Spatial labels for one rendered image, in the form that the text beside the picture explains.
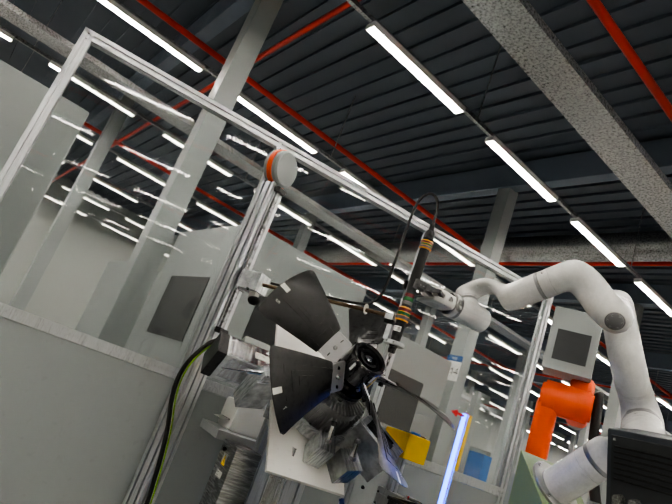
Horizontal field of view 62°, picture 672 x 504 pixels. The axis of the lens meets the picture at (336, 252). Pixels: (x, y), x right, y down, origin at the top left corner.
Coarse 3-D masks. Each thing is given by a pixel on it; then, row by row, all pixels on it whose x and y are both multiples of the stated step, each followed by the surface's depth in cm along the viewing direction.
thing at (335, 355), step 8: (336, 336) 170; (344, 336) 171; (328, 344) 170; (336, 344) 170; (344, 344) 170; (320, 352) 169; (328, 352) 169; (336, 352) 169; (344, 352) 169; (336, 360) 169
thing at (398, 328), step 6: (432, 228) 186; (426, 234) 185; (432, 234) 184; (432, 240) 186; (396, 324) 176; (402, 324) 175; (396, 330) 175; (402, 330) 175; (396, 336) 174; (390, 348) 174; (396, 348) 174
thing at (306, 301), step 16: (304, 272) 178; (304, 288) 175; (320, 288) 176; (272, 304) 170; (288, 304) 171; (304, 304) 172; (320, 304) 173; (272, 320) 169; (288, 320) 170; (304, 320) 171; (320, 320) 171; (336, 320) 172; (304, 336) 170; (320, 336) 170
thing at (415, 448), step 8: (392, 432) 209; (400, 432) 204; (408, 432) 204; (400, 440) 202; (408, 440) 199; (416, 440) 200; (424, 440) 202; (408, 448) 198; (416, 448) 200; (424, 448) 202; (400, 456) 198; (408, 456) 198; (416, 456) 200; (424, 456) 201
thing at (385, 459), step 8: (376, 416) 153; (376, 424) 149; (384, 440) 149; (384, 448) 146; (384, 456) 143; (392, 456) 151; (384, 464) 140; (392, 464) 147; (392, 472) 143; (400, 480) 147
